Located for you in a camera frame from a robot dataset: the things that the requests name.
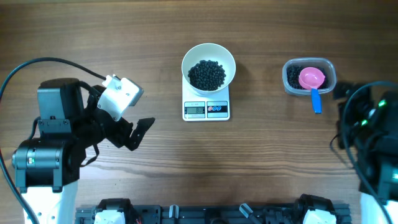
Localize white bowl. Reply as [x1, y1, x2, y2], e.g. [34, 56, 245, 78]
[181, 43, 236, 96]

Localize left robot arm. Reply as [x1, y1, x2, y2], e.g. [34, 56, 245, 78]
[12, 76, 155, 223]

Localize pink scoop blue handle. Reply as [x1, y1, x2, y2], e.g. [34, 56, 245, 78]
[298, 67, 325, 114]

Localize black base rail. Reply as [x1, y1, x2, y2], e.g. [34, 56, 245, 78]
[75, 194, 352, 224]

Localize black beans in bowl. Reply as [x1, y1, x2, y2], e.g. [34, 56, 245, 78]
[188, 60, 226, 91]

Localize left black cable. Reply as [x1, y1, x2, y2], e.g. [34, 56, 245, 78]
[0, 57, 108, 224]

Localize right black cable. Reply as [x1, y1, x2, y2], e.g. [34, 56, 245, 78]
[329, 80, 398, 224]

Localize clear plastic container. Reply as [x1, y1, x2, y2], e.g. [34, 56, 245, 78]
[282, 57, 337, 96]

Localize white digital kitchen scale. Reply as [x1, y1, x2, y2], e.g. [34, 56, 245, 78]
[182, 79, 231, 122]

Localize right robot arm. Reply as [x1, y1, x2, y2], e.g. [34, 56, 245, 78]
[333, 82, 397, 223]

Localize black cable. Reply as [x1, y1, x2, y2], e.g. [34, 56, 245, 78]
[329, 80, 398, 224]
[0, 57, 108, 224]

